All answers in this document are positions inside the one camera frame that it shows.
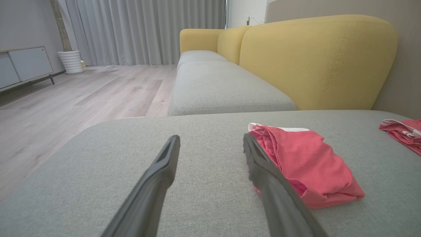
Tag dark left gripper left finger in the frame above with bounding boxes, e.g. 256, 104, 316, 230
100, 135, 181, 237

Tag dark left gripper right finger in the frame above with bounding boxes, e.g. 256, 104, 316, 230
243, 133, 330, 237

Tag red white-trimmed mesh shorts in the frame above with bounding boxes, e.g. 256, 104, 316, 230
247, 123, 365, 209

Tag red numbered basketball jersey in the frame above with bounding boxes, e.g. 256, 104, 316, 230
379, 118, 421, 157

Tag large grey sofa seat cushion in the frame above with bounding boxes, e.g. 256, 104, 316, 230
0, 110, 421, 237

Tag middle grey sofa seat cushion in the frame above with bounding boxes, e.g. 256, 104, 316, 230
167, 61, 298, 117

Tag large yellow sofa backrest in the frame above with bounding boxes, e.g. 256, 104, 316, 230
239, 14, 398, 111

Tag small grey sofa seat cushion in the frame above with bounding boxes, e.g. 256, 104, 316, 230
177, 50, 229, 70

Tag white ribbed plant pot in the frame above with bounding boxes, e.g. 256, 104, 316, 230
57, 50, 85, 75

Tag narrow yellow sofa backrest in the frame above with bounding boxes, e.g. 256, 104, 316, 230
217, 26, 250, 65

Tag yellow sofa armrest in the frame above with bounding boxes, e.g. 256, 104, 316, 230
179, 29, 226, 55

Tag grey pleated curtain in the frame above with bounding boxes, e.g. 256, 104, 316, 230
58, 0, 227, 66

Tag grey low sideboard cabinet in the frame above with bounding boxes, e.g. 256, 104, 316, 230
0, 45, 55, 92

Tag brown plant trunk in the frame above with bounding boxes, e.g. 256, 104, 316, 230
49, 0, 73, 52

